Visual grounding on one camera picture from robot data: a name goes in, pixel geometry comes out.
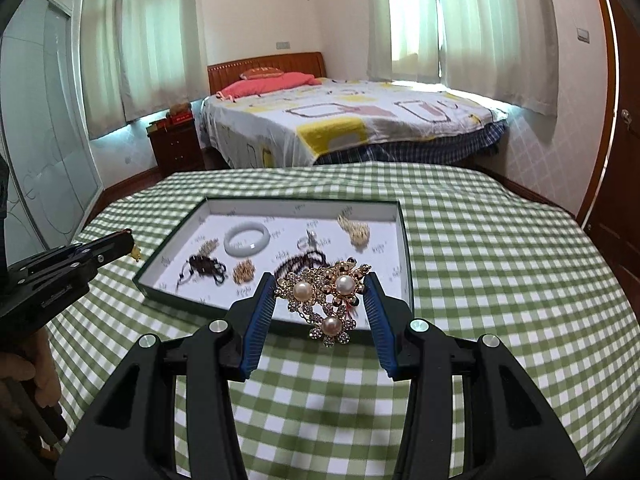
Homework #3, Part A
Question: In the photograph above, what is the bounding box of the dark wooden nightstand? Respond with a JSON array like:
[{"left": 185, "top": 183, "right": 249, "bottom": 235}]
[{"left": 146, "top": 121, "right": 206, "bottom": 173}]

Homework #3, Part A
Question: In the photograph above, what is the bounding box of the blue plaid bed sheet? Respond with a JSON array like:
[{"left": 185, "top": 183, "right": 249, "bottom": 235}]
[{"left": 315, "top": 122, "right": 508, "bottom": 166}]

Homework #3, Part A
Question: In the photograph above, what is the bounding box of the white curtain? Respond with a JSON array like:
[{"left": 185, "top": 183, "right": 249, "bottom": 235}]
[
  {"left": 120, "top": 0, "right": 208, "bottom": 123},
  {"left": 80, "top": 0, "right": 126, "bottom": 141},
  {"left": 367, "top": 0, "right": 443, "bottom": 83},
  {"left": 435, "top": 0, "right": 558, "bottom": 118}
]

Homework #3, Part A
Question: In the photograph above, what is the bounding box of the gold pearl tassel jewelry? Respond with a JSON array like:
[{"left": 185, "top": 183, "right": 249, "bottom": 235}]
[{"left": 337, "top": 214, "right": 372, "bottom": 248}]

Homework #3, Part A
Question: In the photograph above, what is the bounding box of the person's left hand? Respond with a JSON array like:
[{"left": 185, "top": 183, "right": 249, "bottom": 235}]
[{"left": 0, "top": 330, "right": 63, "bottom": 411}]

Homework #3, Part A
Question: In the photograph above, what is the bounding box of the green checkered tablecloth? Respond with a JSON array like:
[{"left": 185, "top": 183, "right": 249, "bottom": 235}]
[{"left": 42, "top": 162, "right": 640, "bottom": 480}]

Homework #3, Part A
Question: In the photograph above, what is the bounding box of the white jade bangle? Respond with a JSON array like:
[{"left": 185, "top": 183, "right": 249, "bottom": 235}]
[{"left": 224, "top": 224, "right": 270, "bottom": 256}]

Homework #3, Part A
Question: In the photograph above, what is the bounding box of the black bead necklace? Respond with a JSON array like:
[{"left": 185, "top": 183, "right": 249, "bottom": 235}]
[{"left": 176, "top": 255, "right": 228, "bottom": 291}]

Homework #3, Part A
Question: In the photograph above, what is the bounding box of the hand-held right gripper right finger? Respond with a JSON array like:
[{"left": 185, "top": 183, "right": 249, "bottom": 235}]
[{"left": 362, "top": 271, "right": 586, "bottom": 480}]

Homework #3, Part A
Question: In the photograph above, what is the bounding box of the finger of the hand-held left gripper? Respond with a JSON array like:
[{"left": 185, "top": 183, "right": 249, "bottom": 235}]
[
  {"left": 95, "top": 241, "right": 136, "bottom": 267},
  {"left": 75, "top": 229, "right": 133, "bottom": 253}
]

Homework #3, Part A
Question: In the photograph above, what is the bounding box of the glass door wardrobe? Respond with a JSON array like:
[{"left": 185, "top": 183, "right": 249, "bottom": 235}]
[{"left": 0, "top": 0, "right": 103, "bottom": 261}]

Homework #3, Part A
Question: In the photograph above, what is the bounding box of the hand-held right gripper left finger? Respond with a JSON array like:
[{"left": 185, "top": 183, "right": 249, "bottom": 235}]
[{"left": 54, "top": 272, "right": 278, "bottom": 480}]

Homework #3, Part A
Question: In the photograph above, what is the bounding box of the brown wooden door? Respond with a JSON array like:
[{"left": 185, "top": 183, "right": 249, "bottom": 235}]
[{"left": 577, "top": 0, "right": 640, "bottom": 301}]

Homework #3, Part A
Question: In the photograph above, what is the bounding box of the bed with patterned cover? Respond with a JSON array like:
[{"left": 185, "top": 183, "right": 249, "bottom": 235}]
[{"left": 200, "top": 77, "right": 508, "bottom": 168}]

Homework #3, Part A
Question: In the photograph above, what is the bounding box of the clear crystal bracelet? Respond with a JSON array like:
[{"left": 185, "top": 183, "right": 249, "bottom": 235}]
[{"left": 296, "top": 227, "right": 321, "bottom": 252}]

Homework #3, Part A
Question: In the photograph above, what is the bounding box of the green jewelry tray box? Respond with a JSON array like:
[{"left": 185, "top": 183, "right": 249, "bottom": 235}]
[{"left": 132, "top": 197, "right": 415, "bottom": 311}]

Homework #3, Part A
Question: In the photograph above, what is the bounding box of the gold pearl flower brooch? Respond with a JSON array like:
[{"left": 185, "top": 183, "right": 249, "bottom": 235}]
[{"left": 272, "top": 256, "right": 373, "bottom": 348}]

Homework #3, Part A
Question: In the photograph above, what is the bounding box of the small gold jewelry piece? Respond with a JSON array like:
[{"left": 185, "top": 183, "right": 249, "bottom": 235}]
[{"left": 232, "top": 259, "right": 256, "bottom": 286}]

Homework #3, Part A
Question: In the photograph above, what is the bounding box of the brown wooden bead bracelet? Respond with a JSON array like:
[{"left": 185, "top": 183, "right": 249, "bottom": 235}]
[{"left": 272, "top": 249, "right": 331, "bottom": 281}]

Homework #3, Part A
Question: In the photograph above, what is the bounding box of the pink pillow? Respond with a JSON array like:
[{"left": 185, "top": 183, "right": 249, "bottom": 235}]
[{"left": 217, "top": 72, "right": 321, "bottom": 98}]

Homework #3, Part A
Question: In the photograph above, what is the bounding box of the wooden bed headboard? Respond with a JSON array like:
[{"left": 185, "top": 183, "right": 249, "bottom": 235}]
[{"left": 207, "top": 51, "right": 328, "bottom": 96}]

